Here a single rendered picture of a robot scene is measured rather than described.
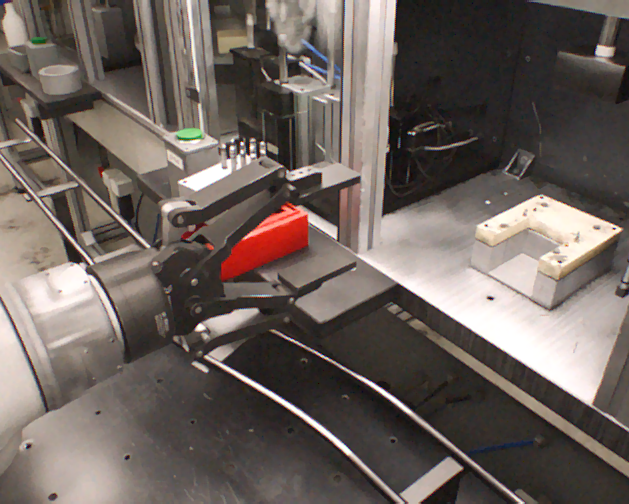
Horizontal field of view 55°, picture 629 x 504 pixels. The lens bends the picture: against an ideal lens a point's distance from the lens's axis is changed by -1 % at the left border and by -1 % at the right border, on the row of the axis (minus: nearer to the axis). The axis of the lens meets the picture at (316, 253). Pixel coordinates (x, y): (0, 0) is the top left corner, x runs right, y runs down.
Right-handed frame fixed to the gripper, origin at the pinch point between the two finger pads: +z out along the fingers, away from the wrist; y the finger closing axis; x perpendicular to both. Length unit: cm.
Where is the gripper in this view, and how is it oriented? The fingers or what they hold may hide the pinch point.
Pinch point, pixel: (325, 225)
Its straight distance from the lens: 53.1
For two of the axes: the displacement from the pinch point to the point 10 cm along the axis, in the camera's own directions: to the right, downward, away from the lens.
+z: 7.8, -3.4, 5.2
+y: 0.0, -8.4, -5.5
